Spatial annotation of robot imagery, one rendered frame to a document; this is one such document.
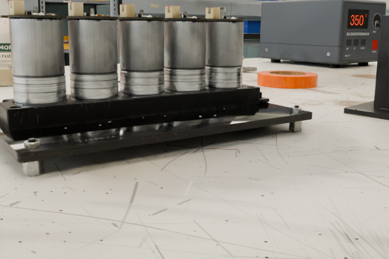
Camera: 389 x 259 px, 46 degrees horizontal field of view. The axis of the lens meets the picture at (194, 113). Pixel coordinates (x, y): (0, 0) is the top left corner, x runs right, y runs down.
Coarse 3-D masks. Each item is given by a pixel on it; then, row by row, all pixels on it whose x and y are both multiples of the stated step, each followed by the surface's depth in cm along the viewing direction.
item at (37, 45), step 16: (16, 32) 21; (32, 32) 21; (48, 32) 21; (16, 48) 21; (32, 48) 21; (48, 48) 21; (16, 64) 21; (32, 64) 21; (48, 64) 21; (64, 64) 22; (16, 80) 21; (32, 80) 21; (48, 80) 21; (64, 80) 22; (16, 96) 22; (32, 96) 21; (48, 96) 21; (64, 96) 22
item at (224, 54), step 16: (208, 32) 27; (224, 32) 27; (240, 32) 27; (208, 48) 27; (224, 48) 27; (240, 48) 28; (208, 64) 28; (224, 64) 27; (240, 64) 28; (208, 80) 28; (224, 80) 27; (240, 80) 28
